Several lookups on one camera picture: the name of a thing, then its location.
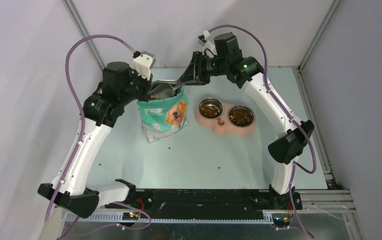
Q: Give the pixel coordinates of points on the metal food scoop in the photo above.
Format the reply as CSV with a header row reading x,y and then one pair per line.
x,y
165,90

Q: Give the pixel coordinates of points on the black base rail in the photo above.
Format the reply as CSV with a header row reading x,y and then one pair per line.
x,y
206,204

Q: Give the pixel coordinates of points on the kibble in right bowl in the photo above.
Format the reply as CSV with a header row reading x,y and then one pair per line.
x,y
241,116

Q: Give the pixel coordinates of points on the steel bowl left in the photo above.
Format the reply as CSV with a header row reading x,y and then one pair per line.
x,y
211,101

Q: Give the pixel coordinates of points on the steel bowl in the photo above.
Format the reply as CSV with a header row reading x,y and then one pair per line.
x,y
230,111
211,101

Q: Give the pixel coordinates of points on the steel bowl right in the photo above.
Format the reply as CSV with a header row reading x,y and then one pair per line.
x,y
230,111

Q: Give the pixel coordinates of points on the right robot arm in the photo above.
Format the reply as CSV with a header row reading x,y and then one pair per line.
x,y
223,56

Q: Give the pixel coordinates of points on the pink double bowl stand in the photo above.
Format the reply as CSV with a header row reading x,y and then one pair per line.
x,y
236,119

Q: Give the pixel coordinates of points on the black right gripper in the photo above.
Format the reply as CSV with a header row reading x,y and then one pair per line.
x,y
195,71

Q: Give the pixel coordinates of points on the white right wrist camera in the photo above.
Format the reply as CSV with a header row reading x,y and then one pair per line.
x,y
208,47

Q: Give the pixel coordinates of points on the green pet food bag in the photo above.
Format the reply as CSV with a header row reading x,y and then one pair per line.
x,y
163,118

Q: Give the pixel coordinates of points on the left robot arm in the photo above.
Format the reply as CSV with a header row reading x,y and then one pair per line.
x,y
121,84

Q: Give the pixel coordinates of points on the kibble in bowl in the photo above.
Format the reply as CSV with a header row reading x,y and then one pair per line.
x,y
210,111
241,116

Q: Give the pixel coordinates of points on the kibble in left bowl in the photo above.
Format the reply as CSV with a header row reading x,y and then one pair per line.
x,y
210,111

